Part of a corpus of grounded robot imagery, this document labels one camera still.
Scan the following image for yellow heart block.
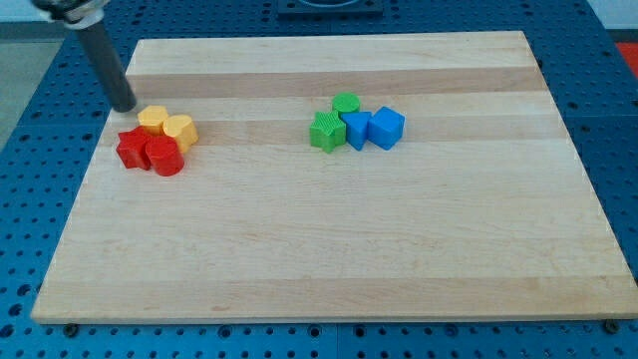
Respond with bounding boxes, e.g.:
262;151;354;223
162;115;198;154

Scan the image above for light wooden board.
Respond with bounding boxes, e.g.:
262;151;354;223
32;31;637;324

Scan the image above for blue triangle block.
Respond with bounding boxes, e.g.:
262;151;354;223
341;112;372;151

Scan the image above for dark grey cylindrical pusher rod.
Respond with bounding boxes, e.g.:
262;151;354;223
76;21;137;113

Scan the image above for blue cube block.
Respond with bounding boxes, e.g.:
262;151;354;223
368;107;406;151

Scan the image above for silver rod mount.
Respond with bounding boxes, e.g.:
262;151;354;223
30;0;112;31

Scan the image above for green cylinder block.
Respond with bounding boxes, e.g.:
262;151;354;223
331;92;361;117

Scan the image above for yellow hexagon block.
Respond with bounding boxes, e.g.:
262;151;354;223
137;105;169;136

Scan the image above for red cylinder block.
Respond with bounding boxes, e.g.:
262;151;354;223
145;136;184;177

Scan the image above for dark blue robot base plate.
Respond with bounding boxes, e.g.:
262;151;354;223
274;0;384;18

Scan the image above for red star block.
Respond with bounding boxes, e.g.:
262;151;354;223
116;127;151;171

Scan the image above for green star block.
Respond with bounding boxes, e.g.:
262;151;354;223
309;111;347;154

